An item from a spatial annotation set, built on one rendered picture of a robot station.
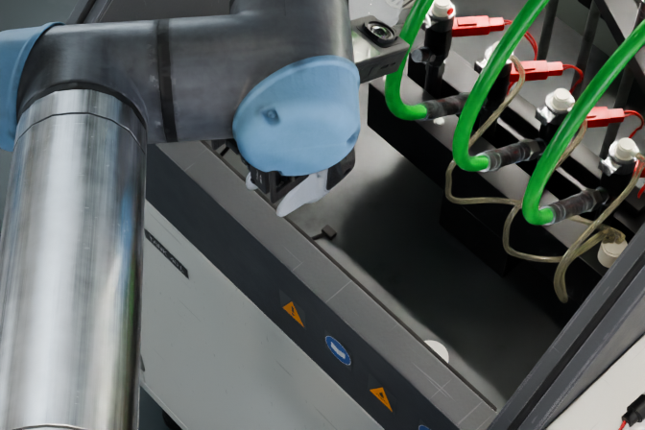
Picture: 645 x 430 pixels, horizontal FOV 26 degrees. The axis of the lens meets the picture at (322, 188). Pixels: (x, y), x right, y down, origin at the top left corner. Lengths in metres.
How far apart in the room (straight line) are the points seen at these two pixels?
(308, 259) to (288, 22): 0.63
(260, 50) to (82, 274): 0.20
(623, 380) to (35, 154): 0.75
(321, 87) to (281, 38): 0.04
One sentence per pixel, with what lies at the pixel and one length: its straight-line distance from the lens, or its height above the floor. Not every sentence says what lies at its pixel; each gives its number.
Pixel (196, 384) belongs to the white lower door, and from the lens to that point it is 2.04.
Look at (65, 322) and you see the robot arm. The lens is 0.66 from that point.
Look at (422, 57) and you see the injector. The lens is 1.45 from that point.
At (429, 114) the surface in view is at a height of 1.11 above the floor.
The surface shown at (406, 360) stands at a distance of 1.38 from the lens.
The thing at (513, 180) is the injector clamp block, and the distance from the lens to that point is 1.46.
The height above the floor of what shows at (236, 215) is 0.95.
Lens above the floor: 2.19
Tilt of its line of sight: 57 degrees down
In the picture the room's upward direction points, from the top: straight up
